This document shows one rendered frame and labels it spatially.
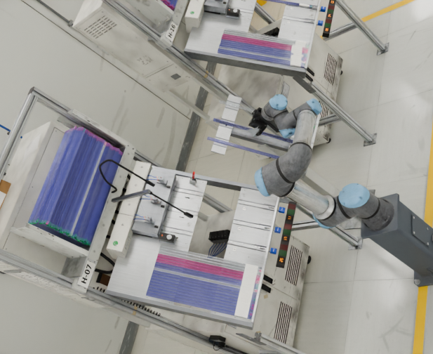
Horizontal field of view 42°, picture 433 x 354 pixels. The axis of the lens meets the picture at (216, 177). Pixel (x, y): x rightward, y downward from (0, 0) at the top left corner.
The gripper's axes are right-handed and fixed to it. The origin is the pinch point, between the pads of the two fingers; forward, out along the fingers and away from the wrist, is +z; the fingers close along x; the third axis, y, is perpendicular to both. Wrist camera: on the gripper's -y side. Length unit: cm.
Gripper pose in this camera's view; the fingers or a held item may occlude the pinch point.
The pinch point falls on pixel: (256, 131)
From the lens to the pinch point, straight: 289.5
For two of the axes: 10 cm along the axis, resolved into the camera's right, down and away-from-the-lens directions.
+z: -3.0, 3.0, 9.1
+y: -9.1, -3.6, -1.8
